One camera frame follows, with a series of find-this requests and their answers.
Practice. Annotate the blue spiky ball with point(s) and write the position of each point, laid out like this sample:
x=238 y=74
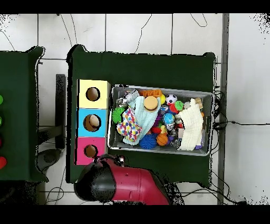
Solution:
x=147 y=141

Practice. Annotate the small soccer ball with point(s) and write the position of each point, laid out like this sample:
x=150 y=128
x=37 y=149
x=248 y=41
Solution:
x=171 y=99

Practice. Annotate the tan toy burger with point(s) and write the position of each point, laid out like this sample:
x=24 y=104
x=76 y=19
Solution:
x=150 y=103

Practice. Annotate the multicolour spotted cloth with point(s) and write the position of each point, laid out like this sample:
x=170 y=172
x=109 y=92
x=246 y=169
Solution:
x=129 y=124

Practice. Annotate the dark green table cloth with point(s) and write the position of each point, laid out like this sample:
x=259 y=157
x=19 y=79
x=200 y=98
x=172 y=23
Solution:
x=147 y=69
x=16 y=105

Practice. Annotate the grey round base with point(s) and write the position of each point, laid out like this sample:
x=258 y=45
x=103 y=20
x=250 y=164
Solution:
x=48 y=158

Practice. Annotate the green spiky ball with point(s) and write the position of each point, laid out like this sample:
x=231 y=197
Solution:
x=117 y=115

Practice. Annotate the small orange basketball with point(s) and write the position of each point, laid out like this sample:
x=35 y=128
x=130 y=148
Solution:
x=162 y=140

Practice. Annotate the cream white cloth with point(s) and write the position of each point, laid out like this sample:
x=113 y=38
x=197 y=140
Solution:
x=192 y=126

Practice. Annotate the light blue cloth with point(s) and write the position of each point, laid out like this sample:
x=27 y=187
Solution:
x=145 y=118

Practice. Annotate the red round object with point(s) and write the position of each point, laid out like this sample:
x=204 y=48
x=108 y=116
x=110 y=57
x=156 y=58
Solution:
x=2 y=162

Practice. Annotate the orange plastic block toy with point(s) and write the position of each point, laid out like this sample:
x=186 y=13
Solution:
x=150 y=93

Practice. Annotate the silver robot toy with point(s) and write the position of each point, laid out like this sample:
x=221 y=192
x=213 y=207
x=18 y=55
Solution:
x=130 y=96

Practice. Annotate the black flat stand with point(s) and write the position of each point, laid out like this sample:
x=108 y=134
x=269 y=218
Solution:
x=60 y=105

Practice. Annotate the wooden box with three holes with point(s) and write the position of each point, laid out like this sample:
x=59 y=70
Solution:
x=92 y=103

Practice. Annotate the blue globe ball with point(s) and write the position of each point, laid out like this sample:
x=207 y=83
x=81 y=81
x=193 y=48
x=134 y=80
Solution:
x=168 y=118

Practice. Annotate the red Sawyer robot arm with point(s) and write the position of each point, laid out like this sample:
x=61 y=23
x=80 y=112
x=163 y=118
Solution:
x=130 y=181

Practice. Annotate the clear mesh bin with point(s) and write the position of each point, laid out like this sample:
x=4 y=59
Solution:
x=118 y=143

